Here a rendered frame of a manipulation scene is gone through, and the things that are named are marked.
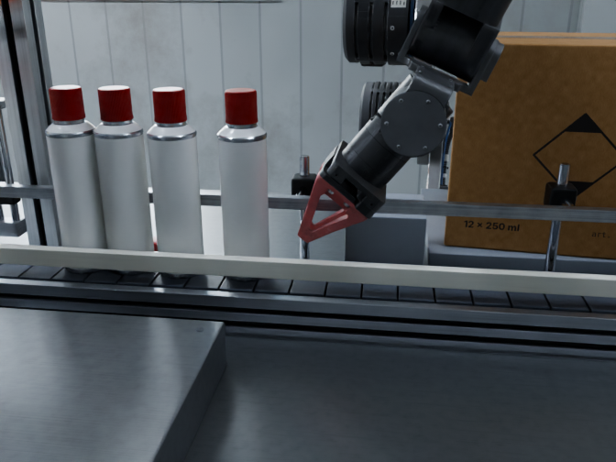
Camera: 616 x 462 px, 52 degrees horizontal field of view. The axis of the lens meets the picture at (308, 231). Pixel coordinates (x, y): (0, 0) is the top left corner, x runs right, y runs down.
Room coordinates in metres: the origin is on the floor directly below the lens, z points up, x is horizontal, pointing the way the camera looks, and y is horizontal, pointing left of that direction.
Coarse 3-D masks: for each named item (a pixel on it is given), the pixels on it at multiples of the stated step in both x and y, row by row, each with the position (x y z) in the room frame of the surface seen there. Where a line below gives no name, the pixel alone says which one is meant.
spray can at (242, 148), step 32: (256, 96) 0.65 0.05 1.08; (224, 128) 0.65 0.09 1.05; (256, 128) 0.64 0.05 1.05; (224, 160) 0.64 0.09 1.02; (256, 160) 0.63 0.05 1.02; (224, 192) 0.64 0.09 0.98; (256, 192) 0.63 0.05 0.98; (224, 224) 0.64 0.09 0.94; (256, 224) 0.63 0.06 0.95; (256, 256) 0.63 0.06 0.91
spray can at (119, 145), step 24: (120, 96) 0.66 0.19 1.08; (120, 120) 0.66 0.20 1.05; (96, 144) 0.65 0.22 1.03; (120, 144) 0.65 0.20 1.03; (120, 168) 0.65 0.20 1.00; (144, 168) 0.67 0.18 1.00; (120, 192) 0.65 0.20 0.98; (144, 192) 0.66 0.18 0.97; (120, 216) 0.65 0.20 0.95; (144, 216) 0.66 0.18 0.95; (120, 240) 0.65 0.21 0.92; (144, 240) 0.66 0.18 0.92
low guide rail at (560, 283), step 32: (0, 256) 0.64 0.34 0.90; (32, 256) 0.64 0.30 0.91; (64, 256) 0.63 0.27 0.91; (96, 256) 0.63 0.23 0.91; (128, 256) 0.63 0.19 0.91; (160, 256) 0.62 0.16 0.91; (192, 256) 0.62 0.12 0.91; (224, 256) 0.62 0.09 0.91; (448, 288) 0.58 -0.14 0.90; (480, 288) 0.58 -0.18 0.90; (512, 288) 0.57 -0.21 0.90; (544, 288) 0.57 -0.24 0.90; (576, 288) 0.57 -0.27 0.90; (608, 288) 0.56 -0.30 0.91
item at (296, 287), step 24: (0, 264) 0.68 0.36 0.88; (192, 288) 0.62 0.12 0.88; (216, 288) 0.61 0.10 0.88; (240, 288) 0.61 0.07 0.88; (264, 288) 0.61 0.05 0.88; (288, 288) 0.61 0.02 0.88; (312, 288) 0.61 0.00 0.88; (336, 288) 0.61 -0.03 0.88; (360, 288) 0.61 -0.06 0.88; (384, 288) 0.61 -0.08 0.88; (408, 288) 0.61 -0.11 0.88; (432, 288) 0.61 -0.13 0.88; (600, 312) 0.56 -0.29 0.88
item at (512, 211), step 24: (0, 192) 0.72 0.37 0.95; (24, 192) 0.72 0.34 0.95; (48, 192) 0.71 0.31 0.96; (216, 192) 0.70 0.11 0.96; (480, 216) 0.65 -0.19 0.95; (504, 216) 0.65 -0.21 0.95; (528, 216) 0.64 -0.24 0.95; (552, 216) 0.64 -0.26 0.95; (576, 216) 0.64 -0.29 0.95; (600, 216) 0.63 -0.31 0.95
